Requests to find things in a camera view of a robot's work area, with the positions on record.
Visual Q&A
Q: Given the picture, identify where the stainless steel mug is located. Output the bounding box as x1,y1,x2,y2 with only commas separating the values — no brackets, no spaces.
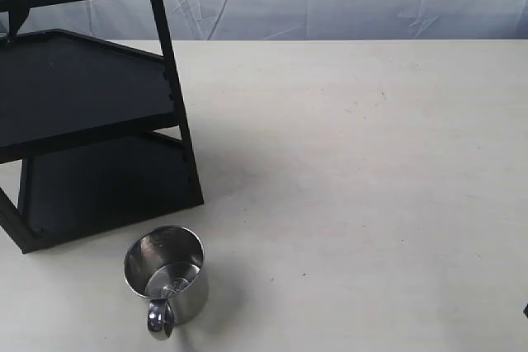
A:
123,225,210,340

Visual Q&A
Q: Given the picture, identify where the black tiered shelf rack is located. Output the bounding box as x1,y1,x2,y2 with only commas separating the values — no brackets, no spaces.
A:
1,0,204,253

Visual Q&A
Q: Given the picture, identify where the black hook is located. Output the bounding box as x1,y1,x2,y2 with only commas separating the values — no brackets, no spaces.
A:
6,0,31,47

